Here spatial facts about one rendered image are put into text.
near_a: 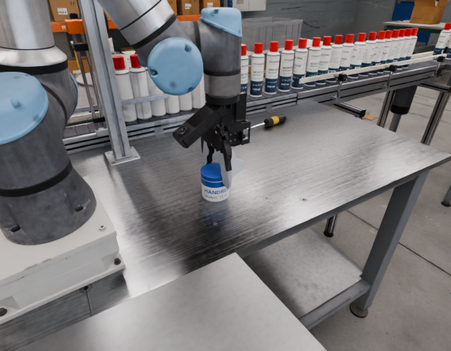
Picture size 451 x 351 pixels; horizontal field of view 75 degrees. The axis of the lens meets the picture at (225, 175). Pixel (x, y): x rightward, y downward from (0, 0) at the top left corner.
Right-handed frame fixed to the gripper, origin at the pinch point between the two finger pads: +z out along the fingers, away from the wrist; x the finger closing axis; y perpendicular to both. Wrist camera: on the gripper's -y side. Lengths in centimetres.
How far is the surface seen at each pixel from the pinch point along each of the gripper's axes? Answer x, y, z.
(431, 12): 198, 522, -6
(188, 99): 43.0, 15.9, -4.8
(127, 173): 22.0, -15.2, 4.7
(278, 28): 159, 167, -8
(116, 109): 30.3, -12.5, -10.5
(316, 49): 39, 76, -16
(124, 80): 44.2, -5.2, -14.3
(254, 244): -18.7, -2.9, 5.0
